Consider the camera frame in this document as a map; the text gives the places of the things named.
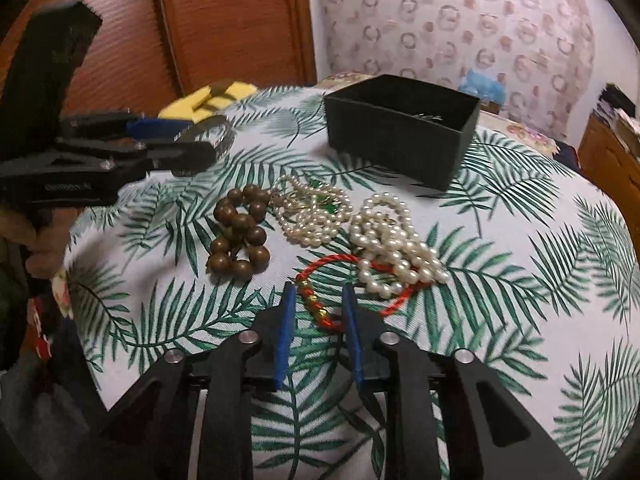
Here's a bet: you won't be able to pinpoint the yellow and black cloth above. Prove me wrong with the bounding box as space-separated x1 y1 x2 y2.
159 79 258 124

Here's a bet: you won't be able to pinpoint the person's left hand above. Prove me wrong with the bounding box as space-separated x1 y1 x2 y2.
0 205 68 286

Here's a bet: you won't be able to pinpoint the blue plastic bag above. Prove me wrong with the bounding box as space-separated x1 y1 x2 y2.
459 67 507 106

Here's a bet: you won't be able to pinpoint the brown wooden bead bracelet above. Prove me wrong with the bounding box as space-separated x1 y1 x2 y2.
207 185 274 277

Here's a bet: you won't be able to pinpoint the large white pearl necklace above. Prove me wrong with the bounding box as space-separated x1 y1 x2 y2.
347 192 451 297

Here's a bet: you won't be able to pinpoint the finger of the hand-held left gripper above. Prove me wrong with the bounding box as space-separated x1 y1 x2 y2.
57 111 201 142
0 140 217 207

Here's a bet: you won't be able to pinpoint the black jewelry box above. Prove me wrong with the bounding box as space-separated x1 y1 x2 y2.
324 74 482 192

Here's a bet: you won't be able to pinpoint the pearl necklace with green stones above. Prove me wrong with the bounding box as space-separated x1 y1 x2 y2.
269 175 352 249

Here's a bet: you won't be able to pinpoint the leaf print tablecloth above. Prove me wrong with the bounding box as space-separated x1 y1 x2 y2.
64 84 640 480

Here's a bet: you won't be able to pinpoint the wooden cabinet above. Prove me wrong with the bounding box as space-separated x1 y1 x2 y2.
577 114 640 203

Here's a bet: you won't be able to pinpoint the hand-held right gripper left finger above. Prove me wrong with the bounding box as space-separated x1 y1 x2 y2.
90 282 297 480

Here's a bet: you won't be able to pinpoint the red string bracelet gold beads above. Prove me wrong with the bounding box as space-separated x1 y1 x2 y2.
295 255 432 333

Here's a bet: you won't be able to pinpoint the stack of papers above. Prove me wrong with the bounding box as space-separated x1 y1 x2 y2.
595 82 640 148

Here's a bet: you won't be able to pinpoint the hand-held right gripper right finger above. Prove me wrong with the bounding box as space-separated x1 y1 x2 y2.
341 284 581 480

